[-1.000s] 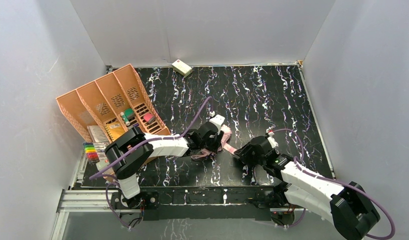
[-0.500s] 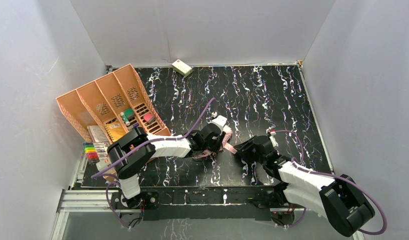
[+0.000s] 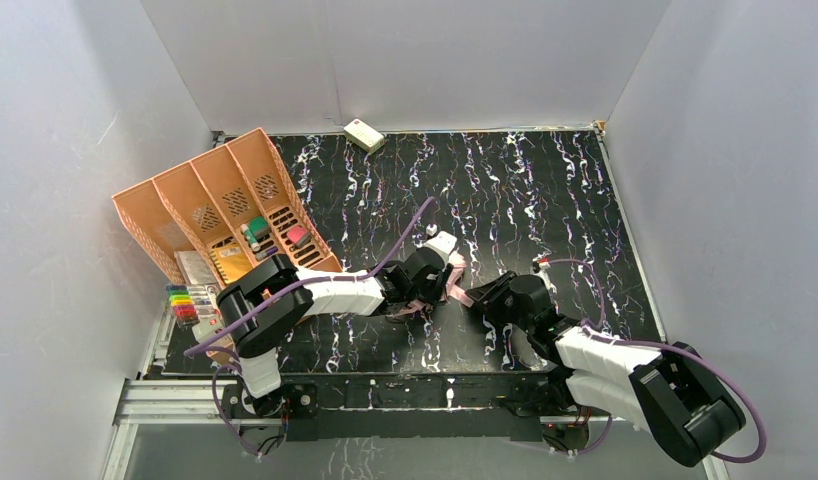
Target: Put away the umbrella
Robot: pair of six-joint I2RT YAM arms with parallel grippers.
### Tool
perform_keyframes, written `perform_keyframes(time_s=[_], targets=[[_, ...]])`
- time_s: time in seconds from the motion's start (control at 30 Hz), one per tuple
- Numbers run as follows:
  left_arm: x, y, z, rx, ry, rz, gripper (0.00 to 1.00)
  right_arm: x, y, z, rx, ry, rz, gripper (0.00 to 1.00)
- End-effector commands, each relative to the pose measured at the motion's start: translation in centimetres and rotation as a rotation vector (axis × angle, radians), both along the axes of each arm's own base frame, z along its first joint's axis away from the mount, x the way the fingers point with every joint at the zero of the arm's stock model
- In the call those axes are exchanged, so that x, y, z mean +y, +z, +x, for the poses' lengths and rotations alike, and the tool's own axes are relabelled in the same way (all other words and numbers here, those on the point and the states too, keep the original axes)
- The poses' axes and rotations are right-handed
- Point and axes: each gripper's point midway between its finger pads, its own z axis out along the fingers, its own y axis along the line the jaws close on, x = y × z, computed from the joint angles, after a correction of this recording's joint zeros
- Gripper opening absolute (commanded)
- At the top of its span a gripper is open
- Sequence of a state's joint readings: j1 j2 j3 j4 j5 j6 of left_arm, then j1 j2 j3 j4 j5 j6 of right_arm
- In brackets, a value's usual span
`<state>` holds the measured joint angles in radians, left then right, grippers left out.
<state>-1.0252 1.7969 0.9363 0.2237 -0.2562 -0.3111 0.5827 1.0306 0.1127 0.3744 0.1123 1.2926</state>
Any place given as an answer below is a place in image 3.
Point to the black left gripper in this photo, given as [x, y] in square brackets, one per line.
[442, 279]

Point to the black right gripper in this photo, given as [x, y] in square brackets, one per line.
[491, 295]

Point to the black and pink folding umbrella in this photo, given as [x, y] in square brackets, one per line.
[449, 289]

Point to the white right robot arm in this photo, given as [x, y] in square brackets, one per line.
[659, 389]

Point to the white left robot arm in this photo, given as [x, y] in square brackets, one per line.
[298, 293]

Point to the pink eraser block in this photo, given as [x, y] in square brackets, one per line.
[298, 236]

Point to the white small box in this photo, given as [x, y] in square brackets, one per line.
[364, 136]

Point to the yellow notebook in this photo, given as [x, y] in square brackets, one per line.
[230, 262]

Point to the orange plastic desk organizer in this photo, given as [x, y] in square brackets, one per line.
[202, 202]

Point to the white paper pad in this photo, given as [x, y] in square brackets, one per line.
[193, 268]

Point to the colourful marker set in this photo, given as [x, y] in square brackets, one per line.
[182, 306]

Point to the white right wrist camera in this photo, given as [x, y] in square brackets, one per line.
[541, 268]

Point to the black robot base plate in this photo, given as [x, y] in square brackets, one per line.
[513, 405]

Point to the aluminium frame rail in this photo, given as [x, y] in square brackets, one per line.
[180, 390]

